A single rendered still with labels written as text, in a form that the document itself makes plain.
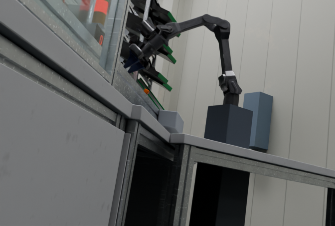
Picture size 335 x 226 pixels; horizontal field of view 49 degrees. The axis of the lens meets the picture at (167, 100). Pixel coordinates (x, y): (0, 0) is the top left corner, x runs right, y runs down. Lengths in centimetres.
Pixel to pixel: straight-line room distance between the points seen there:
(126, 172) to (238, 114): 89
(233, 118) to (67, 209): 110
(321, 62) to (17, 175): 360
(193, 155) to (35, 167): 75
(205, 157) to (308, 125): 265
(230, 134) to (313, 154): 219
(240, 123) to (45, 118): 122
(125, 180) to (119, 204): 5
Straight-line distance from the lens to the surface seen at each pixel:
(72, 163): 53
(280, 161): 140
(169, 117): 132
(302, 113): 382
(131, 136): 77
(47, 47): 42
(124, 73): 89
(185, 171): 112
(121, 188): 76
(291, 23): 427
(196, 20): 168
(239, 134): 157
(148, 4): 192
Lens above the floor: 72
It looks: 12 degrees up
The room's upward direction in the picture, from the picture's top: 9 degrees clockwise
